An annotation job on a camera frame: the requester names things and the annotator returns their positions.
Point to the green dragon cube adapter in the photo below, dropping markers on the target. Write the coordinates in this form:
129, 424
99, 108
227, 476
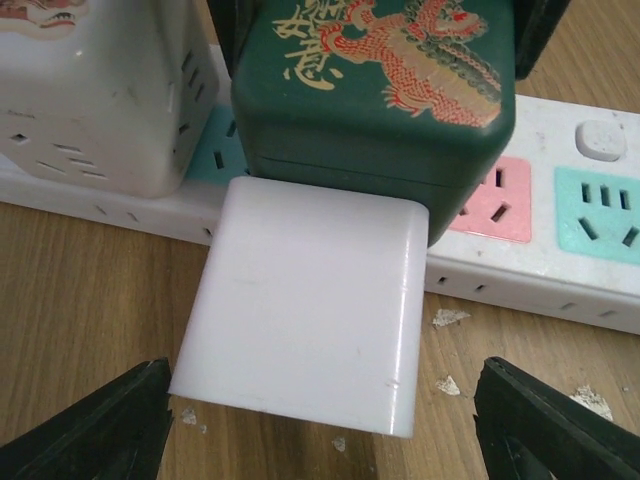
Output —
406, 99

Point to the white paper scrap pile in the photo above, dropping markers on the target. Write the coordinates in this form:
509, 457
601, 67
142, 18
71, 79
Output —
457, 337

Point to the white cube adapter red print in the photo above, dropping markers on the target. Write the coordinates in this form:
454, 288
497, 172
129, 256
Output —
113, 95

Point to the white plug adapter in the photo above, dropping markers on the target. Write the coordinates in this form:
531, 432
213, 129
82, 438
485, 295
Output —
310, 306

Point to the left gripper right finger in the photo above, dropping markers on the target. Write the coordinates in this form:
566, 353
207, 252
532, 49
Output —
529, 430

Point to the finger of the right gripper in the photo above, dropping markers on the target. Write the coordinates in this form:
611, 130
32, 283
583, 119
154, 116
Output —
534, 23
232, 21

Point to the white power strip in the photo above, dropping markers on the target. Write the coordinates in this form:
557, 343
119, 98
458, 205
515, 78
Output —
553, 230

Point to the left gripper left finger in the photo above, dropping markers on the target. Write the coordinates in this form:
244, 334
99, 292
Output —
117, 432

